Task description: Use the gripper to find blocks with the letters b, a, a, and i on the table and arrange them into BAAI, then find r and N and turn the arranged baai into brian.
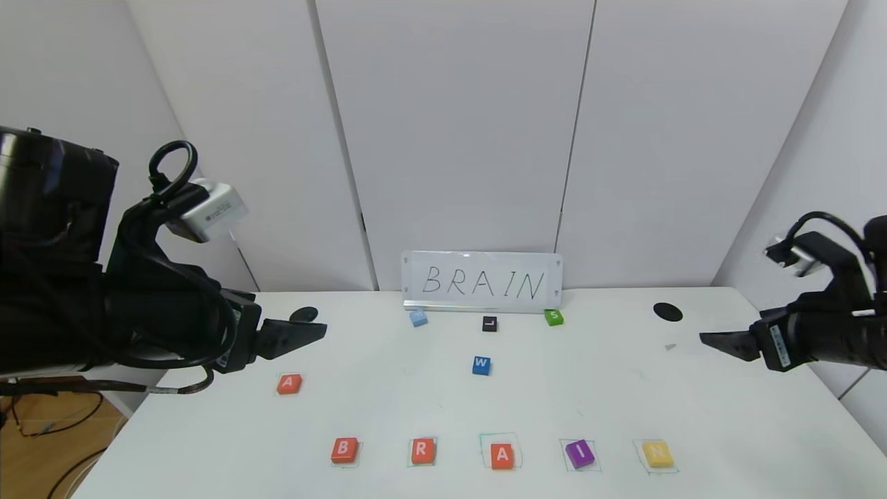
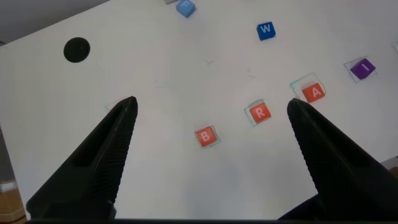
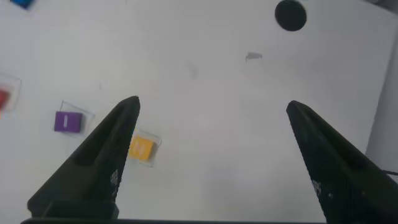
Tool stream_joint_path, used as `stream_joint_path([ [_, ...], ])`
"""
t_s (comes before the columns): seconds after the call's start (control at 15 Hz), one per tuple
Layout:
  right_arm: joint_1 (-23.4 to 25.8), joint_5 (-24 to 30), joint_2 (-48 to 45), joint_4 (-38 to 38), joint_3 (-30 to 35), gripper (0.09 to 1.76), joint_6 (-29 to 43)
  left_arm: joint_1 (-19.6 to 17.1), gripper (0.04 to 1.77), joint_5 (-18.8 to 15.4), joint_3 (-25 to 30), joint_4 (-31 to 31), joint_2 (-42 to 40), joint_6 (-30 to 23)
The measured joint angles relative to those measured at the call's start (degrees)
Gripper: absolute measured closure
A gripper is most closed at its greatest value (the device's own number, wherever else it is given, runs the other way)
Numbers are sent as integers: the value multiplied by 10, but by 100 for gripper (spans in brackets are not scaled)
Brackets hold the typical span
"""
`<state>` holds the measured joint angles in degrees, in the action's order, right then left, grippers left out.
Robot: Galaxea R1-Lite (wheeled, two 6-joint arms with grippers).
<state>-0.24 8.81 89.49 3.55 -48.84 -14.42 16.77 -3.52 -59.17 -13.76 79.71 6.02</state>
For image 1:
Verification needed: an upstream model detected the yellow letter block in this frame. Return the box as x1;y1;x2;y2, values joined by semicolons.
642;441;675;469

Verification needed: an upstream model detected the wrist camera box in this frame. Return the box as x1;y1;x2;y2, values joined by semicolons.
166;178;250;244
764;232;843;278

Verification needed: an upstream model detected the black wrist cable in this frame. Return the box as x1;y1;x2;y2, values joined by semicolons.
111;140;240;371
790;211;881;292

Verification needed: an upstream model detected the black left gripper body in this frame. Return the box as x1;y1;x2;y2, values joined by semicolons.
171;288;263;375

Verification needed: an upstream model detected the purple block letter I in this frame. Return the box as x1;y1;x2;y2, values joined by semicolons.
565;439;595;469

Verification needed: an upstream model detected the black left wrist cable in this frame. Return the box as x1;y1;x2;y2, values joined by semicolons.
111;140;240;371

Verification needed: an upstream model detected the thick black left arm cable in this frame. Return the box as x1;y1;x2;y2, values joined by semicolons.
0;367;216;397

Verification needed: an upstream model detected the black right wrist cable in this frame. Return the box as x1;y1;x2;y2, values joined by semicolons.
790;211;881;292

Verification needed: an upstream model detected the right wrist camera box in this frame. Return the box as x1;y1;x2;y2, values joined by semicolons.
764;232;843;278

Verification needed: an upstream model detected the white sign reading BRAIN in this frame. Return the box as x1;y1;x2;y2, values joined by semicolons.
401;250;564;313

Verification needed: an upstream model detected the black floor cable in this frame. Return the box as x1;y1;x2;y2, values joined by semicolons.
0;392;108;499

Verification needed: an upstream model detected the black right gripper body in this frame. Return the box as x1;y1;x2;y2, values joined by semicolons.
749;301;860;372

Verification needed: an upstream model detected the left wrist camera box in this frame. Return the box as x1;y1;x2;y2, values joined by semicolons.
166;178;250;244

